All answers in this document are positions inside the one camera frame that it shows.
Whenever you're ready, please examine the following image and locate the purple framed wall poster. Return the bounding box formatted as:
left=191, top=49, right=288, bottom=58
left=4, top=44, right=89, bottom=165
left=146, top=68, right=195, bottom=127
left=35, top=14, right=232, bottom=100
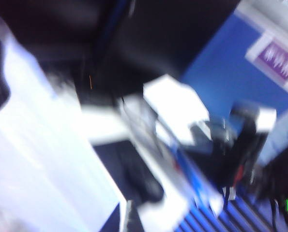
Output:
left=244, top=32, right=288, bottom=95

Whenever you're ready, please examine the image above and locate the blue office partition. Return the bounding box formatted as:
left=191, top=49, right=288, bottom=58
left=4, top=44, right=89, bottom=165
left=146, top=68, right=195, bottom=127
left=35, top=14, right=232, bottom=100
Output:
left=105, top=0, right=288, bottom=165

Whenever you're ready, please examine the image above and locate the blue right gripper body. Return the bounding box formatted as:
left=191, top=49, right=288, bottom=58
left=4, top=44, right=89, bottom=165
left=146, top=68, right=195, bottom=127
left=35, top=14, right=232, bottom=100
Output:
left=216, top=103, right=268, bottom=187

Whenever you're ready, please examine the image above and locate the large black monitor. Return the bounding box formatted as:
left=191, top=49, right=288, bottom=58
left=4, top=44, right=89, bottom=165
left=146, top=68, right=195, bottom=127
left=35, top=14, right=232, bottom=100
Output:
left=109, top=0, right=241, bottom=80

